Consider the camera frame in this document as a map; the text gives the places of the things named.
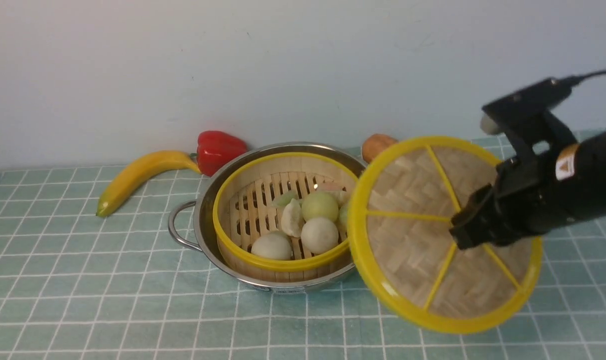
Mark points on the green checkered tablecloth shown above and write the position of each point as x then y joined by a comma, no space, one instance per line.
77,287

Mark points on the green steamed bun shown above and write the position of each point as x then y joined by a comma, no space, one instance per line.
320,204

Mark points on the yellow woven bamboo steamer lid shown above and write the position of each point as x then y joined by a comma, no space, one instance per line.
398,233

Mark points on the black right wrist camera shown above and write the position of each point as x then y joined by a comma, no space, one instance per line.
525,116

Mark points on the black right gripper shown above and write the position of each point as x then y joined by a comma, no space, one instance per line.
534,194

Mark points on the stainless steel pot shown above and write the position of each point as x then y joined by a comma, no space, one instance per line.
190,226

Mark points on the white dumpling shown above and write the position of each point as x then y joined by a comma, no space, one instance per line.
292,220

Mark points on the white front steamed bun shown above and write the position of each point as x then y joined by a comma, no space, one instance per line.
274,245

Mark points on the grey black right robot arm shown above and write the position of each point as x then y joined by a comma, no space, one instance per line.
591,162

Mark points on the yellow banana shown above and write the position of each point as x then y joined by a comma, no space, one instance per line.
134,175

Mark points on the yellow rimmed bamboo steamer basket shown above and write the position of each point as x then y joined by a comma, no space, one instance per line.
244,208

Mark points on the red bell pepper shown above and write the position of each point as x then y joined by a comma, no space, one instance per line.
215,149

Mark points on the white steamed bun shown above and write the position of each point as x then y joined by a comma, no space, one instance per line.
274,245
319,235

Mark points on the green dumpling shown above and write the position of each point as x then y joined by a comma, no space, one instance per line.
343,216

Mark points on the brown potato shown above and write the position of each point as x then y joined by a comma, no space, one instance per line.
376,144

